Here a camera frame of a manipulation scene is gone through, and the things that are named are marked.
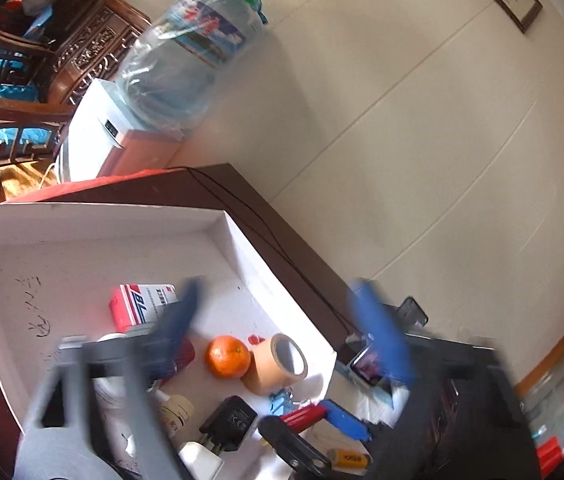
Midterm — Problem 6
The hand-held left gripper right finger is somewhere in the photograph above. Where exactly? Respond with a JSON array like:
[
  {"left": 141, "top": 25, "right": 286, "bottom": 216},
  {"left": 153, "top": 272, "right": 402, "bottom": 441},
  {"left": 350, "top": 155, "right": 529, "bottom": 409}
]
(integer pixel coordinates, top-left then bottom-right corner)
[{"left": 347, "top": 279, "right": 542, "bottom": 480}]

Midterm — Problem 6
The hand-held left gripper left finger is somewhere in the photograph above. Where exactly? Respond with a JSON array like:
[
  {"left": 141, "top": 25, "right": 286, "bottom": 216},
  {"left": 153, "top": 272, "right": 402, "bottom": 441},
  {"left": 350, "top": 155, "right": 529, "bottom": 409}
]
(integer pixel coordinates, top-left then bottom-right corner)
[{"left": 14, "top": 277, "right": 205, "bottom": 480}]

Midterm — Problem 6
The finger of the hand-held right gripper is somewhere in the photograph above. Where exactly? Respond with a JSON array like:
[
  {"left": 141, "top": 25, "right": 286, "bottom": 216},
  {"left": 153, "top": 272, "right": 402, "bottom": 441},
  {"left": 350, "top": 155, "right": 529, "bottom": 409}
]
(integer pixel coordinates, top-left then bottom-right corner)
[
  {"left": 259, "top": 415, "right": 333, "bottom": 477},
  {"left": 322, "top": 398, "right": 397, "bottom": 443}
]

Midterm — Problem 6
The black charger plug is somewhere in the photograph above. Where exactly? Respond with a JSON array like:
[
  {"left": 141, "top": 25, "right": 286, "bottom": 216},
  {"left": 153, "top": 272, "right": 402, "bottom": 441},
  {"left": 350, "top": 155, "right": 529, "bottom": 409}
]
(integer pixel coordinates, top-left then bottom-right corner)
[{"left": 199, "top": 396, "right": 259, "bottom": 453}]

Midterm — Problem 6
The white plastic cylinder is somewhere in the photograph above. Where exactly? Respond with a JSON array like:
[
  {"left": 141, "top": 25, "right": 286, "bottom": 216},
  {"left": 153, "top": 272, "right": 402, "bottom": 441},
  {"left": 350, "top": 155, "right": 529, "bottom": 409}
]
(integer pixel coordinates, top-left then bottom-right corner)
[{"left": 91, "top": 372, "right": 135, "bottom": 413}]

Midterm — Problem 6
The white shallow cardboard box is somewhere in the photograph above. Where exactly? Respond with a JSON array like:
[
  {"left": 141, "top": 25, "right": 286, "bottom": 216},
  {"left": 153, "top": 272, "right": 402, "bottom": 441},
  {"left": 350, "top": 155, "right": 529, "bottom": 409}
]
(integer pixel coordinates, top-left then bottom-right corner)
[{"left": 0, "top": 203, "right": 337, "bottom": 480}]

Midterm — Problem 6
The smartphone with lit screen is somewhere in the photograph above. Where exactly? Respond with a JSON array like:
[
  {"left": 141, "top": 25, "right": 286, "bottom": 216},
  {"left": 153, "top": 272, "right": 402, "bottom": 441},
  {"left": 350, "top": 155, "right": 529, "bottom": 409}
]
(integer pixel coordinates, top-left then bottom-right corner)
[{"left": 349, "top": 337, "right": 389, "bottom": 387}]

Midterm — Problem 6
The black phone stand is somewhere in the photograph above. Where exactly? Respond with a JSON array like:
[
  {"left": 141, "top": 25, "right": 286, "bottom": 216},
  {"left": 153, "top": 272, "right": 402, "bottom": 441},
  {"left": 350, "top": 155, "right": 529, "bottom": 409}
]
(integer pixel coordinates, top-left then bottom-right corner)
[{"left": 396, "top": 296, "right": 429, "bottom": 330}]

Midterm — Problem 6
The blue binder clip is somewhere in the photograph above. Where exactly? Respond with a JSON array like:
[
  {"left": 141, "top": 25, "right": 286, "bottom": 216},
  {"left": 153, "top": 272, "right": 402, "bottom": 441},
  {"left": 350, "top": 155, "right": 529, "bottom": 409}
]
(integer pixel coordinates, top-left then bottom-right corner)
[{"left": 268, "top": 390, "right": 295, "bottom": 413}]

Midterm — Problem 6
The red cylinder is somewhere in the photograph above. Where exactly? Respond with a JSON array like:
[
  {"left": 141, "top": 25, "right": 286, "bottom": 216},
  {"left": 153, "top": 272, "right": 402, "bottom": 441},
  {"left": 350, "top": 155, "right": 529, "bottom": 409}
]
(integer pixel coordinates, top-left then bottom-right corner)
[{"left": 174, "top": 340, "right": 196, "bottom": 376}]

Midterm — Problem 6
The yellow battery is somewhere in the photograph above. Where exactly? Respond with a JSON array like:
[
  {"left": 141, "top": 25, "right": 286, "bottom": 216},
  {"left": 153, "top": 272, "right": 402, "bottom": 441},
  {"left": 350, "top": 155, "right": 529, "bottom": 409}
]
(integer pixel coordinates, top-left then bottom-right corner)
[{"left": 327, "top": 447, "right": 371, "bottom": 470}]

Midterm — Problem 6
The red and white medicine box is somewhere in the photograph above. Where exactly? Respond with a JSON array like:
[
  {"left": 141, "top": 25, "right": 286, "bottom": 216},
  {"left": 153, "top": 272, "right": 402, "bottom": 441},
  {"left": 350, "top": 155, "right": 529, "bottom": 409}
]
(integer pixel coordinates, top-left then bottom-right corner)
[{"left": 109, "top": 284, "right": 183, "bottom": 333}]

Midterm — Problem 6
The orange fruit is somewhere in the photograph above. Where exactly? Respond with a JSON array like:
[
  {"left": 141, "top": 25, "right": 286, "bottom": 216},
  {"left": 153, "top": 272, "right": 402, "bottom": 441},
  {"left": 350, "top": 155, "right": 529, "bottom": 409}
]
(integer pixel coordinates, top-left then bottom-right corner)
[{"left": 205, "top": 336, "right": 251, "bottom": 380}]

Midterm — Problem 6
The tan tape roll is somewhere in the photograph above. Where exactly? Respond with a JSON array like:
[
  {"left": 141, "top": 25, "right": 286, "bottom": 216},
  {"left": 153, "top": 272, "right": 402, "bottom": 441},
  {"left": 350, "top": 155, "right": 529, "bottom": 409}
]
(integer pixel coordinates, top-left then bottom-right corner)
[{"left": 240, "top": 333, "right": 309, "bottom": 396}]

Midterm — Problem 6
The white charger plug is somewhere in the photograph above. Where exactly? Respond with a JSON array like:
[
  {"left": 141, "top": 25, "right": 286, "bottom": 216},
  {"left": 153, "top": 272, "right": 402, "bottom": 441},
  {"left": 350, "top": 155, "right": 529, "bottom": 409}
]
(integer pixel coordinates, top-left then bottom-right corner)
[{"left": 178, "top": 441, "right": 225, "bottom": 480}]

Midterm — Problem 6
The small white labelled bottle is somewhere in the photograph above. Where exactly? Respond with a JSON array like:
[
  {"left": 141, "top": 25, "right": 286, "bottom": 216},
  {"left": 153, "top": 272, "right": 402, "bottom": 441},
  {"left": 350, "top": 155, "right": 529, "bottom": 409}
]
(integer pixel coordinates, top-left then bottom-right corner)
[{"left": 154, "top": 391, "right": 195, "bottom": 436}]

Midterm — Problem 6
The white water dispenser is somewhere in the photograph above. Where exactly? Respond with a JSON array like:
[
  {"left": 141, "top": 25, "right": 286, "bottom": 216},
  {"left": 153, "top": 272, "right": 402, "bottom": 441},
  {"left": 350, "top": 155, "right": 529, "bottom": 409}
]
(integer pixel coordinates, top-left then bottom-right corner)
[{"left": 57, "top": 79, "right": 187, "bottom": 181}]

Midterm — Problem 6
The clear blue water jug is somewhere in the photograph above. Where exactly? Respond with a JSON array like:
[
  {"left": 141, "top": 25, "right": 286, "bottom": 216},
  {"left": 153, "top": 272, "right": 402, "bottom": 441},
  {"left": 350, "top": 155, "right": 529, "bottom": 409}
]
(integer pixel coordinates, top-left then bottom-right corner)
[{"left": 114, "top": 0, "right": 267, "bottom": 133}]

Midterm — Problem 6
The wooden armchair with blue cushion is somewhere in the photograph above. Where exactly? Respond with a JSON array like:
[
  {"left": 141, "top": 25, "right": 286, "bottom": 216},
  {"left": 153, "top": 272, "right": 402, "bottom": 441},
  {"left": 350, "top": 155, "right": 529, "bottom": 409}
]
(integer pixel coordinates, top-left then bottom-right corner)
[
  {"left": 0, "top": 95, "right": 75, "bottom": 173},
  {"left": 0, "top": 27, "right": 58, "bottom": 93}
]

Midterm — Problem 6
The carved wooden side table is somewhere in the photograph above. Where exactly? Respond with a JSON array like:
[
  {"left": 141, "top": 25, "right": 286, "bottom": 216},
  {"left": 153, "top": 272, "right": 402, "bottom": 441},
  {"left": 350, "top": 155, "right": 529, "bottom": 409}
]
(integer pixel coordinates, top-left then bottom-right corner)
[{"left": 44, "top": 0, "right": 153, "bottom": 106}]

